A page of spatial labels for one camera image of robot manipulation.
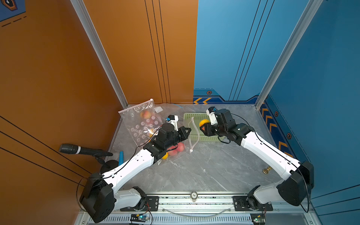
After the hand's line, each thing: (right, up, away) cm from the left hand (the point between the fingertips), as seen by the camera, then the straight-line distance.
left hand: (193, 127), depth 75 cm
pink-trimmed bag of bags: (-3, -11, +5) cm, 13 cm away
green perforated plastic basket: (0, +4, +6) cm, 7 cm away
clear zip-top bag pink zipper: (-33, +3, +19) cm, 38 cm away
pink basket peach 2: (-7, -12, +10) cm, 17 cm away
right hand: (+7, 0, +4) cm, 8 cm away
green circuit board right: (+33, -46, -4) cm, 57 cm away
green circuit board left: (-28, -46, -4) cm, 54 cm away
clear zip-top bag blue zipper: (-20, +12, +42) cm, 48 cm away
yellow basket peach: (+6, +3, 0) cm, 7 cm away
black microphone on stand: (-48, -13, -6) cm, 50 cm away
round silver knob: (0, -35, -4) cm, 35 cm away
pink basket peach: (-12, -16, +11) cm, 23 cm away
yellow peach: (-33, +8, +27) cm, 44 cm away
